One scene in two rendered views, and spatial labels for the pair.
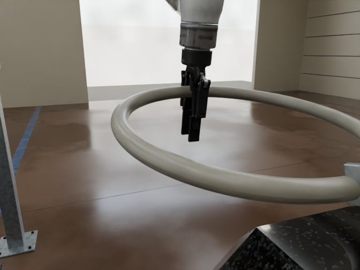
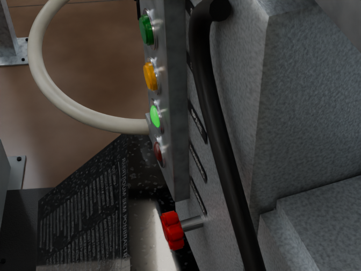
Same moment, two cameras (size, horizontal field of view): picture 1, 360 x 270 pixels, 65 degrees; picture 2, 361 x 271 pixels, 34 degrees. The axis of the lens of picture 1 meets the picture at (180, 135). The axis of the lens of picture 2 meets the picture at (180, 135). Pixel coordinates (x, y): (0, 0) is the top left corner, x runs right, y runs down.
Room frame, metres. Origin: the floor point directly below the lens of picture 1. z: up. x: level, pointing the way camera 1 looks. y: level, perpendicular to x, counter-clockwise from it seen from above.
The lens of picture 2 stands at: (-0.40, -0.51, 1.72)
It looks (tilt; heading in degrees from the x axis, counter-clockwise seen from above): 47 degrees down; 19
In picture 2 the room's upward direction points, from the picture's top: 2 degrees counter-clockwise
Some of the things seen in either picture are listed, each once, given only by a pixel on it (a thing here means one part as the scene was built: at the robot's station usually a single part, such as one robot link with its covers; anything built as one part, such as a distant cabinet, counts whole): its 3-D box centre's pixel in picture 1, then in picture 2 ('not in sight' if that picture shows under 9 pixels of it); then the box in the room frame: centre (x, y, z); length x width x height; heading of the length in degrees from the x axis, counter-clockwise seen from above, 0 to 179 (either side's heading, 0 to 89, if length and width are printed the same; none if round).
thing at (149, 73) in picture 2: not in sight; (152, 76); (-0.03, -0.36, 1.37); 0.03 x 0.01 x 0.03; 36
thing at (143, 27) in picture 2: not in sight; (148, 29); (-0.03, -0.36, 1.42); 0.03 x 0.01 x 0.03; 36
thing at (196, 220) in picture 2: not in sight; (185, 224); (-0.08, -0.40, 1.24); 0.04 x 0.04 x 0.04; 36
